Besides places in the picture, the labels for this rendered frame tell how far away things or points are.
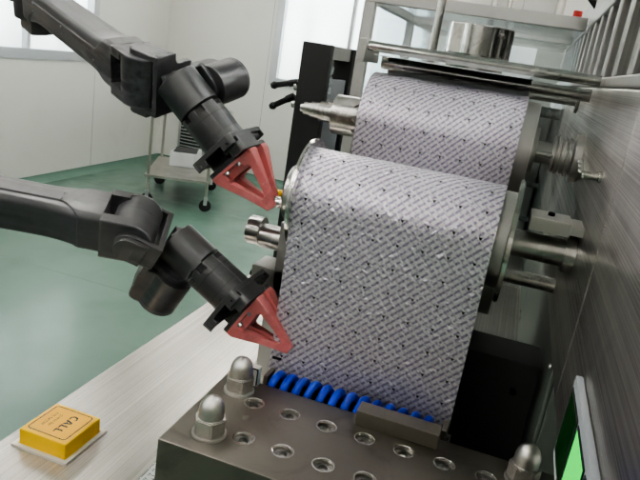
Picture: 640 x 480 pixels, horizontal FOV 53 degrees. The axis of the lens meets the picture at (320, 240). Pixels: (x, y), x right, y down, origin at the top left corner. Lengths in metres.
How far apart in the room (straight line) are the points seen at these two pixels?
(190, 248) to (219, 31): 6.26
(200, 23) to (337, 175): 6.41
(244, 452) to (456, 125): 0.54
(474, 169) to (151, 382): 0.59
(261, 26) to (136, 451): 6.14
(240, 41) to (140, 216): 6.15
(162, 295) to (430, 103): 0.47
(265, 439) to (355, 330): 0.17
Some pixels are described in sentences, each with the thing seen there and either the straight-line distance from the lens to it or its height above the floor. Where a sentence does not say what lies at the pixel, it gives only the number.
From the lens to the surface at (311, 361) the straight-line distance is 0.81.
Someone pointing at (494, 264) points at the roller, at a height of 1.23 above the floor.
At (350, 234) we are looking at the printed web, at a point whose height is 1.23.
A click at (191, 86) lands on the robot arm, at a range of 0.82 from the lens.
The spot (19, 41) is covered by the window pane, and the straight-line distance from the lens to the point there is 5.68.
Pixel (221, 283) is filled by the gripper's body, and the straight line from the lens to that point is 0.80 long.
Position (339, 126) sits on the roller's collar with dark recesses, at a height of 1.32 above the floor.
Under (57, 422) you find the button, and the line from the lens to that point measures 0.92.
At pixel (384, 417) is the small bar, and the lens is 0.75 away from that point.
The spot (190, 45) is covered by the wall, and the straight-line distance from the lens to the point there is 7.17.
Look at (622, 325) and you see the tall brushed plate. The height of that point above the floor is 1.29.
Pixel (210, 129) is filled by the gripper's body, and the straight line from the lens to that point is 0.81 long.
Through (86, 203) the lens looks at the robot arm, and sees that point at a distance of 0.81.
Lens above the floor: 1.43
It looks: 16 degrees down
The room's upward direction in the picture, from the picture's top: 9 degrees clockwise
